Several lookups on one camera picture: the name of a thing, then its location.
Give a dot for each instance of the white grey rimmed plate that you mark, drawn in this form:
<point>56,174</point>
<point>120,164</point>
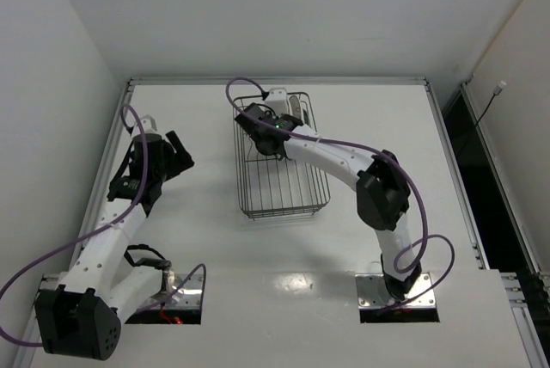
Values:
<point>296,109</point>

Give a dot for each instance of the metal wire dish rack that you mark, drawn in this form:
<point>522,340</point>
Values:
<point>269,187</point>

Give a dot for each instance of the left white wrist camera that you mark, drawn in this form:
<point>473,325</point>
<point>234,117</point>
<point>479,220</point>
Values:
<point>148,124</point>

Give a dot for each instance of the small teal patterned plate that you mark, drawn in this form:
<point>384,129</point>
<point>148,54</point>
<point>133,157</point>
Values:
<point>305,116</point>

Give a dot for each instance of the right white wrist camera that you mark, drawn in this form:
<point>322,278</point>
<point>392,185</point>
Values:
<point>277,100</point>

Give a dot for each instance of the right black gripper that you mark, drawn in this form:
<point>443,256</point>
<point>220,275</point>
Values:
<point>247,114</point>

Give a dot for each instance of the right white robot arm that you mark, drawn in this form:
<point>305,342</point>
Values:
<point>382,193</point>

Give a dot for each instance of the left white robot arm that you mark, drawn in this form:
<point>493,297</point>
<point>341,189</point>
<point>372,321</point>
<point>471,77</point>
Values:
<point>82,317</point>

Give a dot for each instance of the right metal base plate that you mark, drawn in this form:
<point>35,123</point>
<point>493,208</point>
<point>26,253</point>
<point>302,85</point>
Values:
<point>372,294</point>

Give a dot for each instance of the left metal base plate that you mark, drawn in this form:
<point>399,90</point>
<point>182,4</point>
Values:
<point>188,296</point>

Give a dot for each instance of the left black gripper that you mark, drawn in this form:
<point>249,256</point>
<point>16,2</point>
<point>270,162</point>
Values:
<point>173,155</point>

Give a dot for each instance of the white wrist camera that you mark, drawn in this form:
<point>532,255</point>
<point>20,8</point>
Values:
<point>148,124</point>
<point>277,100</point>

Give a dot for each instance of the metal base plate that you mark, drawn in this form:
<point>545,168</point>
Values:
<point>372,294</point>
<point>188,296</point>

